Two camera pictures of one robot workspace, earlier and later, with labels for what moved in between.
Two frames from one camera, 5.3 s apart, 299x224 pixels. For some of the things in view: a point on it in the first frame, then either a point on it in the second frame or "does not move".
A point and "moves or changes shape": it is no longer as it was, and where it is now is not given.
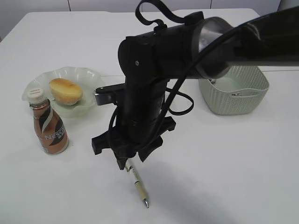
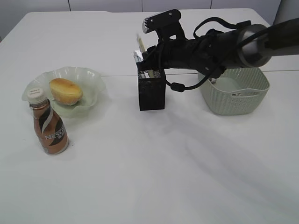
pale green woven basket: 239,92 does not move
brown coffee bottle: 50,128 does not move
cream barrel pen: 131,169 moves or changes shape
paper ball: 238,94 does not move
